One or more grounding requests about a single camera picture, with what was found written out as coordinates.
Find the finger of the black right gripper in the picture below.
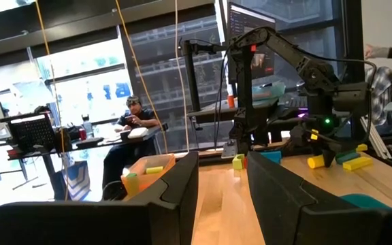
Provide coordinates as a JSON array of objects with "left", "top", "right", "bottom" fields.
[{"left": 321, "top": 149, "right": 336, "bottom": 168}]

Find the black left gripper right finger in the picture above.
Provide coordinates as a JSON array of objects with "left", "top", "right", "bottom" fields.
[{"left": 246, "top": 151, "right": 392, "bottom": 245}]

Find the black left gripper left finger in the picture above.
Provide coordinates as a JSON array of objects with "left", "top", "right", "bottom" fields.
[{"left": 0, "top": 151, "right": 199, "bottom": 245}]

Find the yellow cylinder block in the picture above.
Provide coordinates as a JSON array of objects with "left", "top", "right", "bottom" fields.
[{"left": 307, "top": 154, "right": 326, "bottom": 170}]

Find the blue plank block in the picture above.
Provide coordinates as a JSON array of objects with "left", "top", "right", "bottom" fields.
[{"left": 259, "top": 150, "right": 282, "bottom": 165}]

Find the yellow small block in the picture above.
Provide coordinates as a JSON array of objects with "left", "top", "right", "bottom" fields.
[{"left": 145, "top": 165, "right": 165, "bottom": 175}]

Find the yellow-green arch block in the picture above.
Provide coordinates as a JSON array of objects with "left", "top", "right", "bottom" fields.
[{"left": 231, "top": 153, "right": 246, "bottom": 171}]

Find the teal plank block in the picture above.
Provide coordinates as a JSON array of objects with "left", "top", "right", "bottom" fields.
[{"left": 335, "top": 151, "right": 361, "bottom": 165}]

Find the silver aluminium extrusion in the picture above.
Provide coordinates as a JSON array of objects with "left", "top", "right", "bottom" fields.
[{"left": 359, "top": 115, "right": 389, "bottom": 161}]

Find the orange plastic bin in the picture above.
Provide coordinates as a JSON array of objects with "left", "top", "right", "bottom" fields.
[{"left": 120, "top": 153, "right": 176, "bottom": 201}]

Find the teal plastic bin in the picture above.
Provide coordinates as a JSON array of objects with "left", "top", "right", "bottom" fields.
[{"left": 340, "top": 193, "right": 392, "bottom": 211}]

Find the blue white bag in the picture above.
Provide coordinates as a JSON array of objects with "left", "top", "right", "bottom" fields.
[{"left": 53, "top": 159, "right": 91, "bottom": 201}]

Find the clear plastic container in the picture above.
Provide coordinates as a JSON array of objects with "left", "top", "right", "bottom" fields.
[{"left": 252, "top": 81, "right": 287, "bottom": 103}]

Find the plaid cloth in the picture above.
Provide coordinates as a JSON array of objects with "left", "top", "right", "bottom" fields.
[{"left": 364, "top": 66, "right": 392, "bottom": 118}]

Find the black keyboard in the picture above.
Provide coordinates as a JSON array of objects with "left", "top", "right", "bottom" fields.
[{"left": 76, "top": 137, "right": 105, "bottom": 149}]

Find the white mounting plate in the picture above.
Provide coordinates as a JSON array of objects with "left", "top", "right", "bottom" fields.
[{"left": 221, "top": 139, "right": 240, "bottom": 160}]

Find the white pouch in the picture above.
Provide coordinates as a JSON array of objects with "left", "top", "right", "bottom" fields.
[{"left": 127, "top": 127, "right": 149, "bottom": 140}]

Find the grey water bottle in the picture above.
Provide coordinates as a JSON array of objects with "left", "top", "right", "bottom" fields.
[{"left": 82, "top": 114, "right": 94, "bottom": 139}]

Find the dark grey desk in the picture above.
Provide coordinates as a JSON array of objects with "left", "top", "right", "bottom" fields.
[{"left": 186, "top": 97, "right": 319, "bottom": 125}]

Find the black office desk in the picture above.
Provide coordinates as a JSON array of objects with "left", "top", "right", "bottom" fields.
[{"left": 0, "top": 122, "right": 169, "bottom": 201}]

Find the black equipment box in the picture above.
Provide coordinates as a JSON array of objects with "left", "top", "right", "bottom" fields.
[{"left": 0, "top": 110, "right": 57, "bottom": 152}]

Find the black computer monitor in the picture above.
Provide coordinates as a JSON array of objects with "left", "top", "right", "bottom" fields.
[{"left": 228, "top": 1, "right": 277, "bottom": 81}]

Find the black monitor stand pole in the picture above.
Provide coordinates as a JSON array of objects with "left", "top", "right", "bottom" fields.
[{"left": 178, "top": 39, "right": 217, "bottom": 113}]

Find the white hanging cord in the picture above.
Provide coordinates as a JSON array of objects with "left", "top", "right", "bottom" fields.
[{"left": 174, "top": 0, "right": 191, "bottom": 153}]

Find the yellow hanging cord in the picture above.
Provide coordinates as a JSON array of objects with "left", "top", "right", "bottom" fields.
[
  {"left": 34, "top": 0, "right": 69, "bottom": 201},
  {"left": 114, "top": 0, "right": 169, "bottom": 154}
]

